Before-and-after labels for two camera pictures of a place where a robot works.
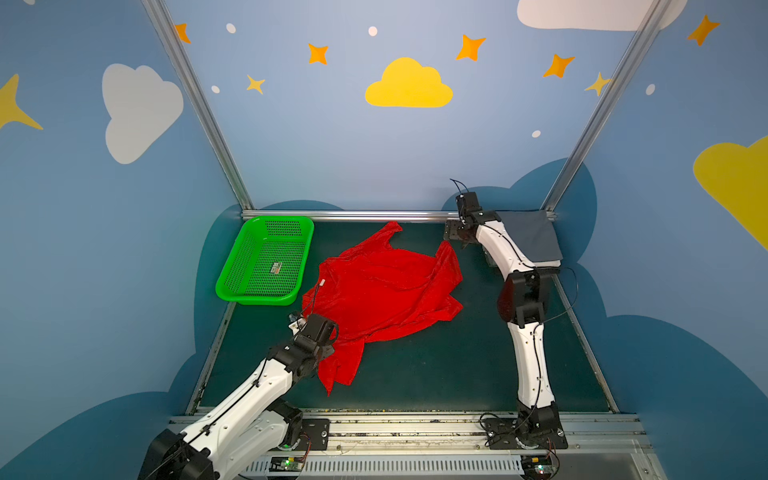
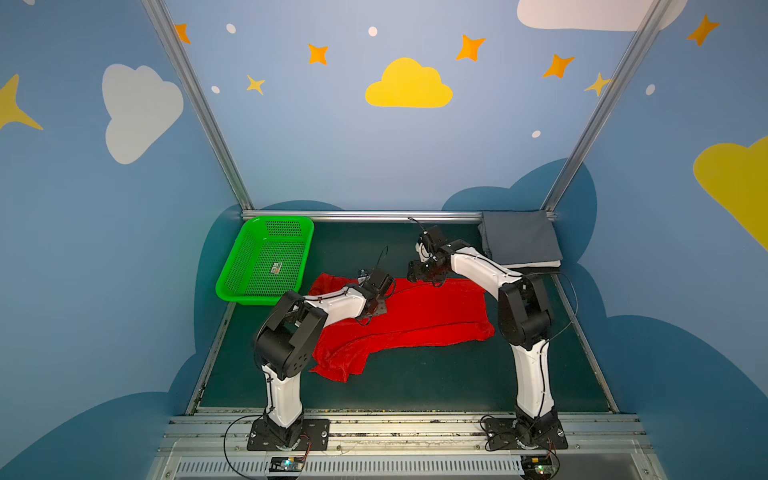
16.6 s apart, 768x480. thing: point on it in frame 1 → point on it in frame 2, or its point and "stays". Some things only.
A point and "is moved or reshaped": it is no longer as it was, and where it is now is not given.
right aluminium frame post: [605, 107] stays
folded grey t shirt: [532, 233] stays
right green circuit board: [536, 466] stays
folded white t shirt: [554, 263] stays
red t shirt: [370, 291] is moved or reshaped
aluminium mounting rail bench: [452, 447] stays
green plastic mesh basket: [267, 260] stays
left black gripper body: [324, 343] → [380, 305]
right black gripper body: [454, 228] → [417, 270]
